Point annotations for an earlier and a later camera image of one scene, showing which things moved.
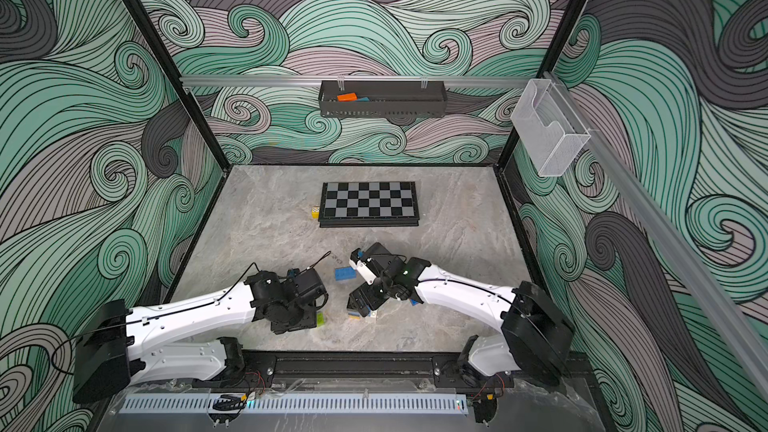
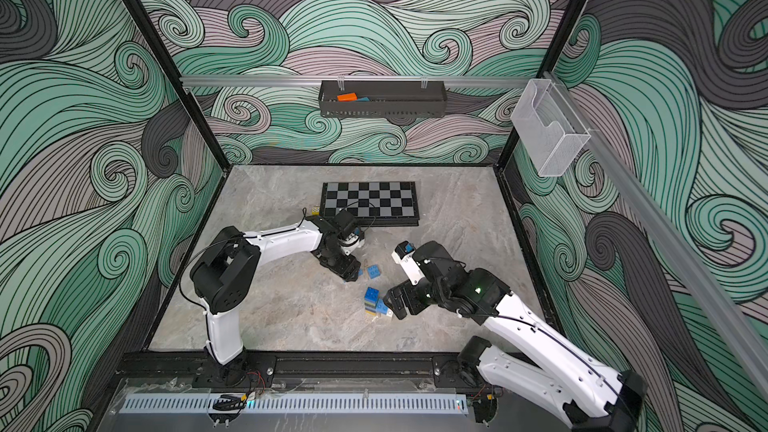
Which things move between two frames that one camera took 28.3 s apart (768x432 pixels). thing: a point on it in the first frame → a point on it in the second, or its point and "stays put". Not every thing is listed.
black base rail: (258, 370) stays put
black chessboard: (369, 204) stays put
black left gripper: (309, 322) → (349, 271)
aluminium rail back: (353, 79) stays put
